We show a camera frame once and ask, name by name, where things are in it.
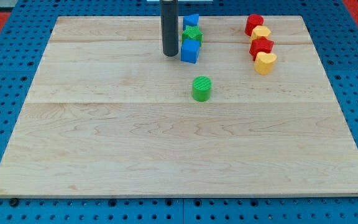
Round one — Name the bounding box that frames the blue cube block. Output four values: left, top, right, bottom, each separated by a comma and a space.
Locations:
181, 39, 200, 63

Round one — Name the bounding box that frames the green cylinder block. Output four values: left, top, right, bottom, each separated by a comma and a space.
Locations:
192, 76, 212, 102

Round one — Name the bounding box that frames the wooden board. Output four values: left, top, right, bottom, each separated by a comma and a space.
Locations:
0, 16, 358, 198

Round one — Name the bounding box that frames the green star block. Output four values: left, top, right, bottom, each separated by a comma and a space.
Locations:
181, 26, 203, 46

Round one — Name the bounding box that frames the blue triangle block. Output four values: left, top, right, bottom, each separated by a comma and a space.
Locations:
182, 14, 199, 30

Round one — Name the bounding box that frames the yellow heart block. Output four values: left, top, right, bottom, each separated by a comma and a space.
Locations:
254, 52, 277, 75

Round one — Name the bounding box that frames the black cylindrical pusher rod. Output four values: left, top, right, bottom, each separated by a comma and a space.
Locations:
160, 0, 178, 57

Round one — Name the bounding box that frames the red star block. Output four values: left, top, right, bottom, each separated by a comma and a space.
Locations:
249, 37, 275, 61

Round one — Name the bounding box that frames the yellow pentagon block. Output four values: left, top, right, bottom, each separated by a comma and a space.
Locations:
250, 26, 272, 43

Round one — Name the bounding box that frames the red cylinder block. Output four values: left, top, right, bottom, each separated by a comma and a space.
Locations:
244, 14, 264, 36

